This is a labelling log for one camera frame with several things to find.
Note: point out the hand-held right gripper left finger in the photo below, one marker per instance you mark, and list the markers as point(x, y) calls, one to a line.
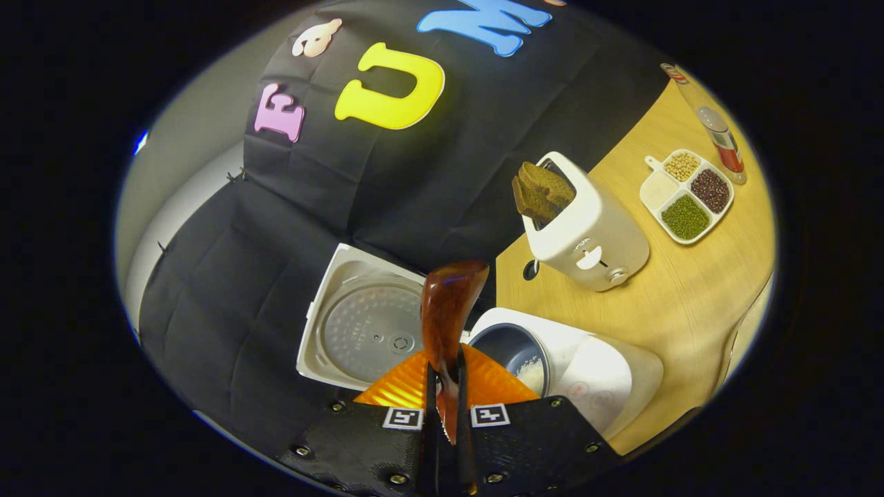
point(430, 442)

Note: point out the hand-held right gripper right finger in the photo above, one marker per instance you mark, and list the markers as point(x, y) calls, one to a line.
point(466, 455)

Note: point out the white rice grains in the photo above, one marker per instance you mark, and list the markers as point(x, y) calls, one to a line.
point(532, 376)

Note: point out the white toaster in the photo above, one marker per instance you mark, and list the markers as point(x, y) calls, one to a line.
point(594, 228)

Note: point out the white rice cooker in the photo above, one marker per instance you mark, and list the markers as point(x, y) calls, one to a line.
point(601, 379)

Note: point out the black backdrop cloth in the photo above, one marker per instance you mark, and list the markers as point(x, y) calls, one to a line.
point(428, 179)

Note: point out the clear plastic bottle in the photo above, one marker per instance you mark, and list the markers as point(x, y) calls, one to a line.
point(722, 141)

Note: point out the white divided grain dish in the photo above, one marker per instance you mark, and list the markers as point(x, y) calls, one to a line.
point(685, 217)

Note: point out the brown wooden spoon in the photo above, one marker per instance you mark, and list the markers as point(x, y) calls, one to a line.
point(445, 317)

